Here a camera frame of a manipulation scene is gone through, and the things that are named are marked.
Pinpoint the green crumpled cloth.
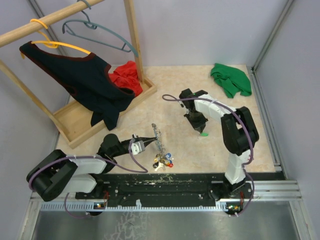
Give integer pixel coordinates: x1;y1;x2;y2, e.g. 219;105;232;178
210;63;252;99

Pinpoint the grey-blue plastic hanger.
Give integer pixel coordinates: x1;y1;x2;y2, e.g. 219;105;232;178
61;0;140;60

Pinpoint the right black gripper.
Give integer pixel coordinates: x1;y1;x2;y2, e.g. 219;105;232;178
184;110;209;134

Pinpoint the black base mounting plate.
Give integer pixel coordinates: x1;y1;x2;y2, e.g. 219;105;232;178
75;173;252;207

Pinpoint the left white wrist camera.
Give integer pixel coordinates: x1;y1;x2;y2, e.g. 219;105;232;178
130;134;146;155

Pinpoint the large keyring with blue handle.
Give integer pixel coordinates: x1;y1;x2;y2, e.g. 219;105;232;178
151;123;165;155

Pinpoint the dark navy tank top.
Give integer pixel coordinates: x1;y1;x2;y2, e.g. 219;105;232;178
19;42;135;131

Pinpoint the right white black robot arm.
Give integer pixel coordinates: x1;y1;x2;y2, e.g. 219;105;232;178
179;88;259;198

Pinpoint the green tagged key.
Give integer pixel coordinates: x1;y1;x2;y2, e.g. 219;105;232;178
200;132;209;137

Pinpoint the bunch of tagged keys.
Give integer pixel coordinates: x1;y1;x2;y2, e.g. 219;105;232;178
152;153;174;172

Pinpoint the red crumpled cloth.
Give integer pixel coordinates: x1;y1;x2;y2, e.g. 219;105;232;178
108;61;143;97

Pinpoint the yellow plastic hanger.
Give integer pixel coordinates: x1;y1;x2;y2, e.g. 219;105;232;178
20;18;91;59

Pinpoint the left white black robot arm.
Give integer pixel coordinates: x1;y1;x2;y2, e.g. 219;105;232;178
26;133;157;202

